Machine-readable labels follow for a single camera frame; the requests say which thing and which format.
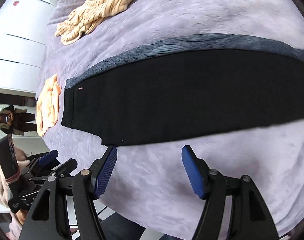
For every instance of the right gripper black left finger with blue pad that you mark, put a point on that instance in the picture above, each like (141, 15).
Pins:
(48, 215)

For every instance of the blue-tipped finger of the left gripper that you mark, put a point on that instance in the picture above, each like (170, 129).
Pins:
(48, 158)

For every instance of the black and grey pants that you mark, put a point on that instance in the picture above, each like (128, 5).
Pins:
(186, 87)

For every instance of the operator in pink fleece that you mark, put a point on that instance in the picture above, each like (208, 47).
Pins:
(18, 218)

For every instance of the orange peach cloth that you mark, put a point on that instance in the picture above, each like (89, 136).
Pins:
(47, 105)

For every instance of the person in dark clothes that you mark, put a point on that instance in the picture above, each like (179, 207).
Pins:
(16, 121)

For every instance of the lavender embossed bed blanket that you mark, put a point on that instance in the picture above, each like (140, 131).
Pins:
(149, 184)

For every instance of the white wardrobe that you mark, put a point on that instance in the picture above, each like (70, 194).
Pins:
(23, 41)

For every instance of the beige striped garment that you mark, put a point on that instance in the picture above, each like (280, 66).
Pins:
(85, 18)

